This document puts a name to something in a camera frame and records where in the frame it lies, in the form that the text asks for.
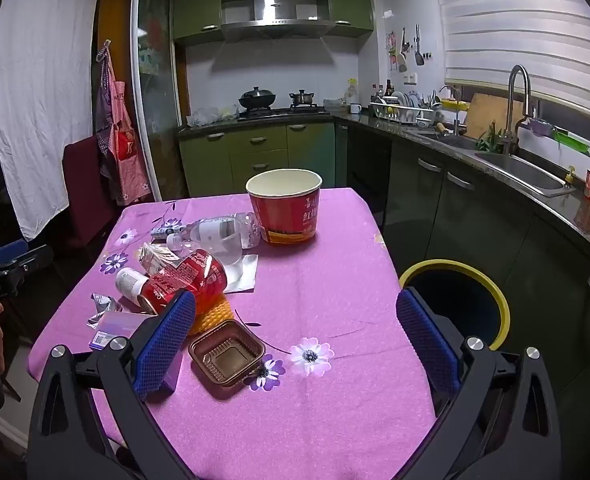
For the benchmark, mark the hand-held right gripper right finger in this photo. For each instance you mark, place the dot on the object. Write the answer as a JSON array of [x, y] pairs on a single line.
[[427, 340]]

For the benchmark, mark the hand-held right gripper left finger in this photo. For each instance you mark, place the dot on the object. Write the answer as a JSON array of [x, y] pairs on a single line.
[[167, 345]]

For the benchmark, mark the shiny purple box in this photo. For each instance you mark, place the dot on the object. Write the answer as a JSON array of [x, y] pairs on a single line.
[[117, 322]]

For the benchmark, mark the brown plastic tray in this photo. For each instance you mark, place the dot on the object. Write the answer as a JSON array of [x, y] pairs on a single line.
[[227, 355]]

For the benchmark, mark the small white plastic bottle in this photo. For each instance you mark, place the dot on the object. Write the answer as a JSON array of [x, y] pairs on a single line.
[[127, 282]]

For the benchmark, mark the crushed red can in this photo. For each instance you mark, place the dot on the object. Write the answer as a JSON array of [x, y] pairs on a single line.
[[202, 277]]

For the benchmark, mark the clear plastic water bottle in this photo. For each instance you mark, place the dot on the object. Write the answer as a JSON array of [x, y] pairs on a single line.
[[210, 224]]

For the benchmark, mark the red paper bucket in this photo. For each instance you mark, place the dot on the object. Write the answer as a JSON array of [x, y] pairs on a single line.
[[285, 220]]

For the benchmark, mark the silver foil wrapper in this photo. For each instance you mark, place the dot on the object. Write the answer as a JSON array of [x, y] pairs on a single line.
[[102, 305]]

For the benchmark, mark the dark red chair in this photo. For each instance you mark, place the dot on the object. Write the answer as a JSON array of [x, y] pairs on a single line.
[[87, 185]]

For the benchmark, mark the white paper napkin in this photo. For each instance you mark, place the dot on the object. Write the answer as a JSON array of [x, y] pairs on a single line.
[[245, 275]]

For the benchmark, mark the blue-topped white sachet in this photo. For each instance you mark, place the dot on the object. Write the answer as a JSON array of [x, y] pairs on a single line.
[[165, 231]]

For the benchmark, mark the purple floral tablecloth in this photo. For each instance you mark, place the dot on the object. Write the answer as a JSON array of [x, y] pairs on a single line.
[[325, 285]]

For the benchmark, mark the dark kitchen counter cabinet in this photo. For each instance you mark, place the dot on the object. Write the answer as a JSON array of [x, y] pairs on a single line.
[[475, 210]]

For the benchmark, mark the red checked apron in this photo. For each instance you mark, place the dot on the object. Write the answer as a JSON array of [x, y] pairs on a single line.
[[122, 150]]

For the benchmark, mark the white hanging sheet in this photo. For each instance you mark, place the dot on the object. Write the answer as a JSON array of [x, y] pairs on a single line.
[[40, 85]]

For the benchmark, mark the steel sink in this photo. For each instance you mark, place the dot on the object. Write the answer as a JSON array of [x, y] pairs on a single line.
[[525, 170]]

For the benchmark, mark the green vegetable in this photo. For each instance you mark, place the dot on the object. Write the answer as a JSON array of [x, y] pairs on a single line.
[[490, 140]]

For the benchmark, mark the green lower cabinet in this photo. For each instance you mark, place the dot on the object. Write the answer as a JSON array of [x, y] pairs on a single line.
[[255, 150]]

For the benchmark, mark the glass sliding door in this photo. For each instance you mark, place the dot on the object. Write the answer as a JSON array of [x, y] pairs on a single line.
[[160, 85]]

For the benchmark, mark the dish rack with dishes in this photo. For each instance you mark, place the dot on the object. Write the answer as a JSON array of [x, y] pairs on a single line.
[[400, 112]]

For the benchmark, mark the clear plastic bag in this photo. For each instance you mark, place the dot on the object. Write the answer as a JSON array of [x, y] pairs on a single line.
[[210, 116]]

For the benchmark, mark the wooden cutting board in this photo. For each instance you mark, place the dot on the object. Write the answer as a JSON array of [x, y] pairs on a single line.
[[490, 115]]

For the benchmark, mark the purple bowl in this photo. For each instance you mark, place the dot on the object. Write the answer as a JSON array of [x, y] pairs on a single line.
[[540, 127]]

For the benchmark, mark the white enamel mug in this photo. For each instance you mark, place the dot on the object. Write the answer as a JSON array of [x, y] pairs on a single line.
[[355, 108]]

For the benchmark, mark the steel faucet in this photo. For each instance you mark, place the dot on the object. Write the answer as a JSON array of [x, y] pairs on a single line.
[[511, 110]]

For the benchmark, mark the clear plastic jug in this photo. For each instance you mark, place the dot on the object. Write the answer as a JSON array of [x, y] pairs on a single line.
[[351, 92]]

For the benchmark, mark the black gas stove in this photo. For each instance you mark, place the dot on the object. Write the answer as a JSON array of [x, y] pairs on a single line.
[[285, 111]]

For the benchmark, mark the black wok with lid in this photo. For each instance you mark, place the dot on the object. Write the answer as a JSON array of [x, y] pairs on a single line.
[[257, 97]]

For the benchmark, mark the steel cooking pot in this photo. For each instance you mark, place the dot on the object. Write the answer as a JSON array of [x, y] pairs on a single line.
[[302, 98]]

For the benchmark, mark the black spatula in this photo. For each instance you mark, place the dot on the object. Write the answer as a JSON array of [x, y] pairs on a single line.
[[419, 52]]

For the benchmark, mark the green upper cabinets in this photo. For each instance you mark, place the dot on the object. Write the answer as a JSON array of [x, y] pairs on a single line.
[[195, 0]]

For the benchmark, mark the white window blind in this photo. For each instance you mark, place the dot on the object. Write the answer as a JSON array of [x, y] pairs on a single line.
[[515, 25]]

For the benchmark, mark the steel range hood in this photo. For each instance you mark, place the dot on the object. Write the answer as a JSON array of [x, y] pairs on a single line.
[[275, 5]]

